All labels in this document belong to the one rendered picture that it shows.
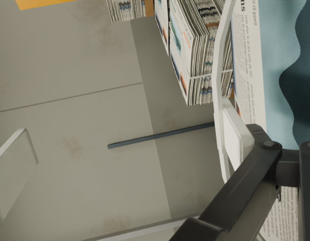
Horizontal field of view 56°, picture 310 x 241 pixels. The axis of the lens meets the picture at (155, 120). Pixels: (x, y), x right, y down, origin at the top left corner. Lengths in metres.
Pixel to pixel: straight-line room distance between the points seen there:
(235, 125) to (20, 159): 0.14
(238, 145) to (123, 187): 3.14
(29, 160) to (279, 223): 0.21
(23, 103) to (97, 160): 0.98
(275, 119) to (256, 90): 0.03
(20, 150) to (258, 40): 0.18
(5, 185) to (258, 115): 0.19
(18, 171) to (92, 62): 3.02
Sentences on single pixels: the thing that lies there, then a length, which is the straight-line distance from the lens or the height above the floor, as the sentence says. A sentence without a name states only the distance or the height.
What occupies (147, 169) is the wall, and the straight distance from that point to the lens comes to 3.24.
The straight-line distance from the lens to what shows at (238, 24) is 0.27.
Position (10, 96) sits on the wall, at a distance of 3.39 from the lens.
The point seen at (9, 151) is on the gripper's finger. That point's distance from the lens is 0.20.
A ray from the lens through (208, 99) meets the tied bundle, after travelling 1.19.
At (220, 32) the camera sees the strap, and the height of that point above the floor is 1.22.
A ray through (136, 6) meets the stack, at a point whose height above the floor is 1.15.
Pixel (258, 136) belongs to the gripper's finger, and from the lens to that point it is 0.17.
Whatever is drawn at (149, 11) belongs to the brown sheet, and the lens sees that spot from 1.57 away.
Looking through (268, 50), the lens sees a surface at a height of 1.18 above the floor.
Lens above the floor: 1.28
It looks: 4 degrees down
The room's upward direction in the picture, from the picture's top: 102 degrees counter-clockwise
